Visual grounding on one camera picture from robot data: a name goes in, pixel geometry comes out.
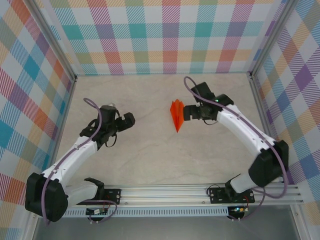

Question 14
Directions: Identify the orange paper sheet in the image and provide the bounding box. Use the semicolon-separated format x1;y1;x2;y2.
169;99;185;134

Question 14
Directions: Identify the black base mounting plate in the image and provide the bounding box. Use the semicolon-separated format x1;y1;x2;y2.
99;187;123;206
208;187;256;205

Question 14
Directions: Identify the small black circuit board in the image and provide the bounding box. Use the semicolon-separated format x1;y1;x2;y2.
86;208;108;216

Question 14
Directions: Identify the grey metal panel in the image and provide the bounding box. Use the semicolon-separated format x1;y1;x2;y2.
32;216;301;240

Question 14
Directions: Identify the left gripper thin black cable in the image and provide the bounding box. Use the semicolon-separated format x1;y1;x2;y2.
103;131;118;149

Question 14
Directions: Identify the aluminium side rail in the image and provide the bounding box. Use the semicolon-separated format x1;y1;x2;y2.
248;74;286;185
43;77;77;181

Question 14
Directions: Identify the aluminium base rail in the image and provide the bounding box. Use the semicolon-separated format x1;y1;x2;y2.
64;183;305;207

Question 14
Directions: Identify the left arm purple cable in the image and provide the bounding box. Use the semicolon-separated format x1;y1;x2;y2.
41;97;118;226

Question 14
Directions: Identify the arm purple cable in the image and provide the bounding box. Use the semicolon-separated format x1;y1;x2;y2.
41;97;118;226
183;76;291;222

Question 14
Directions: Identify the aluminium frame post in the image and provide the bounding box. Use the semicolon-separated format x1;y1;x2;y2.
29;0;78;82
246;0;295;80

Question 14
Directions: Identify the perforated metal cable duct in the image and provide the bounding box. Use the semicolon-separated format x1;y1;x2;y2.
63;208;230;218

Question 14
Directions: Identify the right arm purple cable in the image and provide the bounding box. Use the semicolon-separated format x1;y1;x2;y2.
183;76;291;222

